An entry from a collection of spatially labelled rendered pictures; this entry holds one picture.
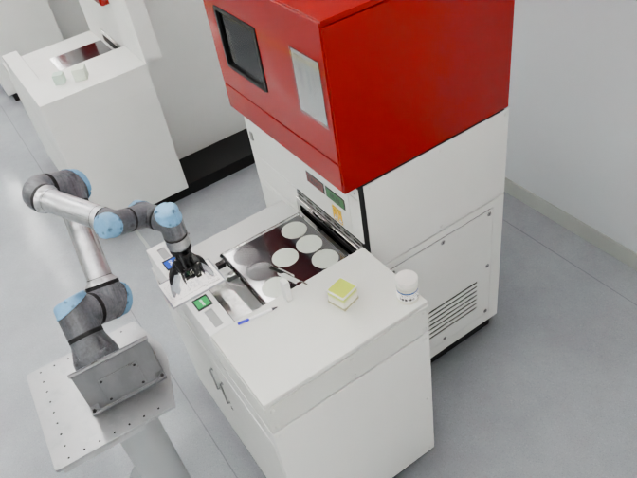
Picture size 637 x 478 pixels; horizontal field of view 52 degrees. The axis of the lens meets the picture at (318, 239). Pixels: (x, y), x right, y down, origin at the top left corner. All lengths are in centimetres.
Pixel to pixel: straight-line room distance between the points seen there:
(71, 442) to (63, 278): 204
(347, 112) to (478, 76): 55
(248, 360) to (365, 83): 91
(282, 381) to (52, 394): 84
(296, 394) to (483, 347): 145
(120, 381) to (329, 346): 69
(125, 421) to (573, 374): 195
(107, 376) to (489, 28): 166
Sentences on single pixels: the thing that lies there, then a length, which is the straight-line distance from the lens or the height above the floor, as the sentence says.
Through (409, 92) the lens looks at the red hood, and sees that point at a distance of 214.
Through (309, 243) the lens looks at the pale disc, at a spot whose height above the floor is 90.
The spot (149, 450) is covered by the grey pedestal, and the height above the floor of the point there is 49.
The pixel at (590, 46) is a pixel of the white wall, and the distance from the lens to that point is 330.
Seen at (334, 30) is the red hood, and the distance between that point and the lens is 188.
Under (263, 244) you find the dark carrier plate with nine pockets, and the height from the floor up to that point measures 90.
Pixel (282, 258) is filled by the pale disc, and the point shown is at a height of 90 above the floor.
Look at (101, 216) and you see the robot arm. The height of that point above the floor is 143.
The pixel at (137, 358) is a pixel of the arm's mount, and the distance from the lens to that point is 220.
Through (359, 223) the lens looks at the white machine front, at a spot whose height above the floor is 107.
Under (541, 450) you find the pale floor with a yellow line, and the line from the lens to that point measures 297.
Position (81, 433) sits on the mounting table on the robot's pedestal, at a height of 82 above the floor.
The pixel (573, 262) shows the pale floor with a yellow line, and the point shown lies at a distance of 369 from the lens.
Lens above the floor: 255
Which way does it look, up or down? 41 degrees down
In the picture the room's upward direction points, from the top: 11 degrees counter-clockwise
